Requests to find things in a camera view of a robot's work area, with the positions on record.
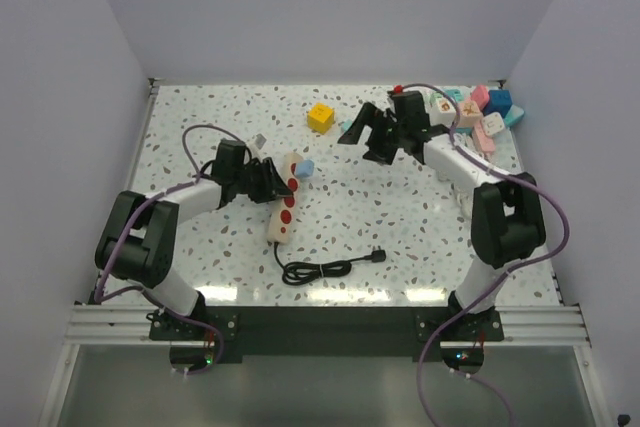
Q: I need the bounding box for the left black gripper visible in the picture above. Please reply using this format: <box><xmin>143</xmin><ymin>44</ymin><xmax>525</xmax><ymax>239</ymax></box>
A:
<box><xmin>233</xmin><ymin>156</ymin><xmax>292</xmax><ymax>203</ymax></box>

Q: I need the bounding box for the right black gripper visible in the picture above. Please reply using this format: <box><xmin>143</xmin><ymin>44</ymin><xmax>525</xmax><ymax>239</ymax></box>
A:
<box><xmin>338</xmin><ymin>103</ymin><xmax>406</xmax><ymax>166</ymax></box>

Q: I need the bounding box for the light blue cube plug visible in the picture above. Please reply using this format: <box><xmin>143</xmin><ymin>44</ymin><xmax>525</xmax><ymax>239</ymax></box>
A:
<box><xmin>293</xmin><ymin>159</ymin><xmax>315</xmax><ymax>179</ymax></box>

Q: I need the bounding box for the beige red power strip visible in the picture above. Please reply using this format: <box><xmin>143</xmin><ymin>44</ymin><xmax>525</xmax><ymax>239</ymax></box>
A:
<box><xmin>266</xmin><ymin>152</ymin><xmax>303</xmax><ymax>244</ymax></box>

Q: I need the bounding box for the yellow cube plug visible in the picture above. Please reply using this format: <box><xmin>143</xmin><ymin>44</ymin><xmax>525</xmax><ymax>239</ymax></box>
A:
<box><xmin>307</xmin><ymin>103</ymin><xmax>335</xmax><ymax>134</ymax></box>

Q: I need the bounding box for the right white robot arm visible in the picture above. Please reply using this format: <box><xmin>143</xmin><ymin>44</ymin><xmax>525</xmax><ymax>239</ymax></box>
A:
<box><xmin>339</xmin><ymin>102</ymin><xmax>546</xmax><ymax>340</ymax></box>

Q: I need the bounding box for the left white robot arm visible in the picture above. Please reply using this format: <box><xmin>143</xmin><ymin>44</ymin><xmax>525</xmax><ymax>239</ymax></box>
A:
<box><xmin>94</xmin><ymin>140</ymin><xmax>293</xmax><ymax>339</ymax></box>

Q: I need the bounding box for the white green cube adapter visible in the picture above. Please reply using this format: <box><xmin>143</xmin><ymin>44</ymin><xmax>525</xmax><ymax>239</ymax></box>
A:
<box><xmin>426</xmin><ymin>90</ymin><xmax>445</xmax><ymax>112</ymax></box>

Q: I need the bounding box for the white cartoon cube adapter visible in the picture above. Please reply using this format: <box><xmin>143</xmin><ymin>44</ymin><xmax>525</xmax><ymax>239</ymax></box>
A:
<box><xmin>428</xmin><ymin>98</ymin><xmax>456</xmax><ymax>128</ymax></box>

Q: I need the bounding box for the peach starfish cube adapter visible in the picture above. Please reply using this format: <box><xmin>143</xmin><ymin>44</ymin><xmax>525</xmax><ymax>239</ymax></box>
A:
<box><xmin>455</xmin><ymin>99</ymin><xmax>483</xmax><ymax>132</ymax></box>

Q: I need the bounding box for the pink cube adapter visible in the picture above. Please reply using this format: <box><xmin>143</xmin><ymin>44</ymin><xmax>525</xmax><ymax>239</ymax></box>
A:
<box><xmin>469</xmin><ymin>85</ymin><xmax>490</xmax><ymax>111</ymax></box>

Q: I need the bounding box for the white pink power strip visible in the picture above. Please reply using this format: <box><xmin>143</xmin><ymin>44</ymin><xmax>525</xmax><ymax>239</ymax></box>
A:
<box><xmin>471</xmin><ymin>112</ymin><xmax>506</xmax><ymax>156</ymax></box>

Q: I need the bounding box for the dark blue cube adapter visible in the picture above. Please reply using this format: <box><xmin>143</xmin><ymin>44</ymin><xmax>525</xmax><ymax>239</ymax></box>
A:
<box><xmin>483</xmin><ymin>89</ymin><xmax>513</xmax><ymax>118</ymax></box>

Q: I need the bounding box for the teal flat power strip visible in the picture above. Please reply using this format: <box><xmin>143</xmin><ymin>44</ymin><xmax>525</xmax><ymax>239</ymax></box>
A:
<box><xmin>504</xmin><ymin>105</ymin><xmax>525</xmax><ymax>128</ymax></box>

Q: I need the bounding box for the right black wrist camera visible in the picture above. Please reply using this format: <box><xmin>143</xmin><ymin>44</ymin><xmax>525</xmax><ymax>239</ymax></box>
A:
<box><xmin>389</xmin><ymin>86</ymin><xmax>431</xmax><ymax>132</ymax></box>

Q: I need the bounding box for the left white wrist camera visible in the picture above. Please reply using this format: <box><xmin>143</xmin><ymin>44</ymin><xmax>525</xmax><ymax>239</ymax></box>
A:
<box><xmin>248</xmin><ymin>134</ymin><xmax>266</xmax><ymax>158</ymax></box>

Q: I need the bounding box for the white coiled cable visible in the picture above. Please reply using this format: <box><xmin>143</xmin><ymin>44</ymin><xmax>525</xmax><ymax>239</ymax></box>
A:
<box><xmin>436</xmin><ymin>128</ymin><xmax>481</xmax><ymax>218</ymax></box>

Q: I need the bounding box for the aluminium front rail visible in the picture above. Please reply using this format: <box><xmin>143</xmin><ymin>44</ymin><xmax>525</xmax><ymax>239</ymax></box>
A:
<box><xmin>64</xmin><ymin>305</ymin><xmax>591</xmax><ymax>347</ymax></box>

